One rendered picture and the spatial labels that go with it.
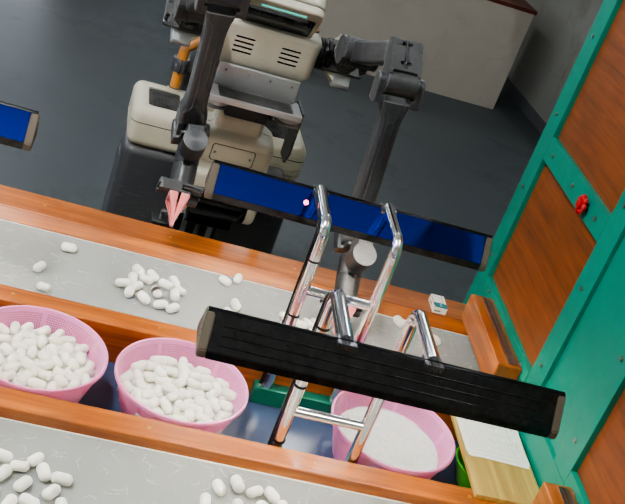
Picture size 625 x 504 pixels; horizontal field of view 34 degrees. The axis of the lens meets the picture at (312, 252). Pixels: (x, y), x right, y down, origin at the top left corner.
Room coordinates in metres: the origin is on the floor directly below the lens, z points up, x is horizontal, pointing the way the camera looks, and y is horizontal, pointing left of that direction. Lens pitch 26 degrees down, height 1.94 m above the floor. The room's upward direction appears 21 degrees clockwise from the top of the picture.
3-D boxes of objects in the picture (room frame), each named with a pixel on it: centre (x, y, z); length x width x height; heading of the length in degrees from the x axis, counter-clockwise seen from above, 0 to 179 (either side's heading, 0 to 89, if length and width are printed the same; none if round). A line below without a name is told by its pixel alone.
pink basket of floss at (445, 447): (1.77, -0.28, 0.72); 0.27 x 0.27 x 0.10
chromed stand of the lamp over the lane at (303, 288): (1.92, -0.06, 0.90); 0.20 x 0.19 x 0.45; 103
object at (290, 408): (1.53, -0.16, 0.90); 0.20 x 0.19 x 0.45; 103
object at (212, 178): (2.00, -0.05, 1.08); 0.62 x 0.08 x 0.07; 103
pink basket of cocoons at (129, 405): (1.67, 0.15, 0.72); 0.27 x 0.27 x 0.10
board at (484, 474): (1.82, -0.49, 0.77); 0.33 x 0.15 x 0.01; 13
